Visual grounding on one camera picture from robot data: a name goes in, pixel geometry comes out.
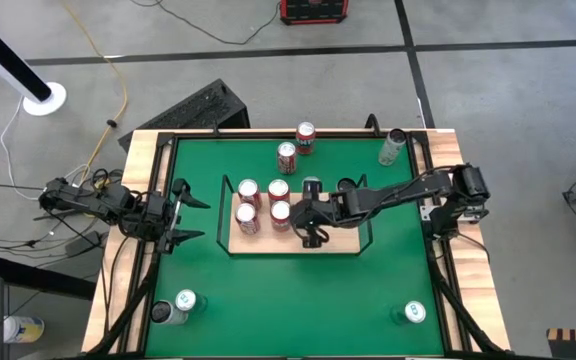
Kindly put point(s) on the red black box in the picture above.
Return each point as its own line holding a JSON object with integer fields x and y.
{"x": 313, "y": 10}

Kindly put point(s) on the green table mat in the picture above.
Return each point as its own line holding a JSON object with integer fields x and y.
{"x": 293, "y": 290}

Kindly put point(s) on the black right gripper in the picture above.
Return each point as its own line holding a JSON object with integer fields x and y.
{"x": 323, "y": 212}

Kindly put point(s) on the white Celsius can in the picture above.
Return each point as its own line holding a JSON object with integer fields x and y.
{"x": 346, "y": 184}
{"x": 393, "y": 145}
{"x": 165, "y": 314}

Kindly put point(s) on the wooden shelf with black frame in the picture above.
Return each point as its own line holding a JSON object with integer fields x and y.
{"x": 293, "y": 242}

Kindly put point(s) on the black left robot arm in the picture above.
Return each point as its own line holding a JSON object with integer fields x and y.
{"x": 113, "y": 200}

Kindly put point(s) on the yellow plug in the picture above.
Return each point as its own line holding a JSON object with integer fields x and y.
{"x": 100, "y": 182}

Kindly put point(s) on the black metal table frame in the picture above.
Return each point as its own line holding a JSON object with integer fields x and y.
{"x": 243, "y": 134}

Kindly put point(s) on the blue silver Red Bull can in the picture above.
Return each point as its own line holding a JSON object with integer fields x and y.
{"x": 186, "y": 300}
{"x": 312, "y": 182}

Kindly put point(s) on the green-white soda can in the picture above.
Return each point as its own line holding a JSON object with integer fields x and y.
{"x": 414, "y": 311}

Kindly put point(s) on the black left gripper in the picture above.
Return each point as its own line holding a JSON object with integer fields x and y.
{"x": 160, "y": 215}

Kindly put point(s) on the black white pole with base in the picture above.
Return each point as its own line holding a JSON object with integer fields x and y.
{"x": 8, "y": 62}

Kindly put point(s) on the white yellow canister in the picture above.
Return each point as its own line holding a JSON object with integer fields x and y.
{"x": 23, "y": 330}

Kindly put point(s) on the red Coca-Cola can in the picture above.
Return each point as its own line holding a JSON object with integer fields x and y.
{"x": 286, "y": 150}
{"x": 248, "y": 188}

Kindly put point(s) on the black power adapter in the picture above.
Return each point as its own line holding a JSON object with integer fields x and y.
{"x": 83, "y": 243}

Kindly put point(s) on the black perforated case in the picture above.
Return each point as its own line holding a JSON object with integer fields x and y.
{"x": 193, "y": 110}

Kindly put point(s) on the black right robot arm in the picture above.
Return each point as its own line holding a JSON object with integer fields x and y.
{"x": 398, "y": 192}

